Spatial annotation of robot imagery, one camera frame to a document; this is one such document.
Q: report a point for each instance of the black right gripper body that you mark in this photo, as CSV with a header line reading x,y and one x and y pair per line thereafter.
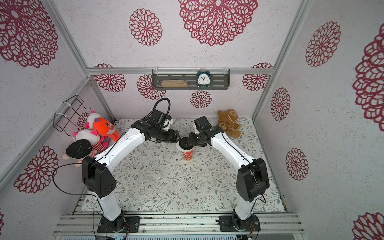
x,y
192,140

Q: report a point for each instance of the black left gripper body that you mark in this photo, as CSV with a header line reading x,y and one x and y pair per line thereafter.
x,y
164,136

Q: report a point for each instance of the black plastic cup lid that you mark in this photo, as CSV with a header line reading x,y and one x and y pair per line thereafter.
x,y
183,144

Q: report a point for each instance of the white leak-proof paper sheet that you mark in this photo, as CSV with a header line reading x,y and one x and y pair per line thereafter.
x,y
183,151

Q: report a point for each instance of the red paper milk tea cup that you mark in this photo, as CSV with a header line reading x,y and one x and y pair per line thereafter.
x,y
187,156

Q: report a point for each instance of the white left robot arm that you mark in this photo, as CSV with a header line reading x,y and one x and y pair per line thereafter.
x,y
98,178

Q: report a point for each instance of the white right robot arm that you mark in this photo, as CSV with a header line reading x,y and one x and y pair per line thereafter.
x,y
252,176

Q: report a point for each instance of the brown teddy bear plush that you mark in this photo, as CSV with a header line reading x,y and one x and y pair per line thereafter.
x,y
228,123

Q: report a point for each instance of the tan pouch on shelf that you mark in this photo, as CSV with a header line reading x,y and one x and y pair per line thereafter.
x,y
174,84

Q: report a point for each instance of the teal alarm clock on shelf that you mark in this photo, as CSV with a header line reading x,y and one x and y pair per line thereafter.
x,y
203,79

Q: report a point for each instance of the orange fox plush toy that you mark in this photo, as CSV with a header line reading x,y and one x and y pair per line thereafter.
x,y
103,127

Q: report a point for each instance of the pink striped pig plush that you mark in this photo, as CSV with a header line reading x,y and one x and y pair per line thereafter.
x,y
99,143

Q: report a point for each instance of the black round plush hat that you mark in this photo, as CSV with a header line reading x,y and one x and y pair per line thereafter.
x,y
78,150

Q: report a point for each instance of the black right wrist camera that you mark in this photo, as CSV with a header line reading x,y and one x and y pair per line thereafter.
x,y
202,124

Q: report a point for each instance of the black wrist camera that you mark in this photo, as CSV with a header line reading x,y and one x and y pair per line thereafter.
x,y
202,124
159,119

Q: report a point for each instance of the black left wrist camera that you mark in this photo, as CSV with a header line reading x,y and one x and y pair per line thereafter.
x,y
159,119

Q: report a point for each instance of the grey wall shelf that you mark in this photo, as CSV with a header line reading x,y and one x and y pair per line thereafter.
x,y
220,79

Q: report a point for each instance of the black wire wall basket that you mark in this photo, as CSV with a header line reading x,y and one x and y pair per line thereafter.
x,y
73,118

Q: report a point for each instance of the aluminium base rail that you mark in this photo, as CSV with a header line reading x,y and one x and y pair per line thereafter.
x,y
182,224

